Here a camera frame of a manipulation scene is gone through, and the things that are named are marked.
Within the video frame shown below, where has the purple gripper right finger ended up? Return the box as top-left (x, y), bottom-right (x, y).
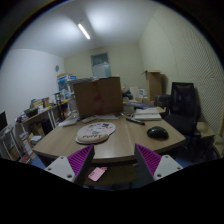
top-left (134, 144), bottom-right (182, 181)

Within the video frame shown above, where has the round wall clock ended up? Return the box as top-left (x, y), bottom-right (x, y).
top-left (55, 65), bottom-right (60, 72)

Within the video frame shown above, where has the round printed mouse pad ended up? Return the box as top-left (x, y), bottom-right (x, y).
top-left (76, 122), bottom-right (116, 144)

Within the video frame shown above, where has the black pen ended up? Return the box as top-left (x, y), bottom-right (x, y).
top-left (126, 118), bottom-right (145, 126)

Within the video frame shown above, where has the tall cardboard box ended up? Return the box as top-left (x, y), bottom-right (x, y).
top-left (144, 71), bottom-right (162, 101)

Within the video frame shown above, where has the pink card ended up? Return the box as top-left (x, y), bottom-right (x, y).
top-left (88, 167), bottom-right (107, 182)

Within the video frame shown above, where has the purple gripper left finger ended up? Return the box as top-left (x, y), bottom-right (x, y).
top-left (46, 145), bottom-right (95, 186)

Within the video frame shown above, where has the grey door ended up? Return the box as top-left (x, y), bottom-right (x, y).
top-left (91, 53), bottom-right (111, 78)

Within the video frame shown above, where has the blue white product box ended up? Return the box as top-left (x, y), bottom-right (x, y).
top-left (57, 74), bottom-right (76, 99)

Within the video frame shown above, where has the ceiling fluorescent light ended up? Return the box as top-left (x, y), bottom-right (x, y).
top-left (78, 23), bottom-right (90, 40)

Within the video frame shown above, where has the wooden side shelf desk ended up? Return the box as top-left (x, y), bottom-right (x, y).
top-left (15, 100), bottom-right (69, 141)

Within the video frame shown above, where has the large brown cardboard box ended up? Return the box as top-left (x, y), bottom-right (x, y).
top-left (73, 77), bottom-right (123, 118)

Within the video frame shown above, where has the black computer mouse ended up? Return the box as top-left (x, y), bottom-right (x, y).
top-left (147, 126), bottom-right (169, 139)

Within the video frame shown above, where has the black office chair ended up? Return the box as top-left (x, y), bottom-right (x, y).
top-left (164, 82), bottom-right (201, 148)

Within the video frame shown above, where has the stack of white papers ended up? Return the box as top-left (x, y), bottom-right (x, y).
top-left (134, 108), bottom-right (161, 120)

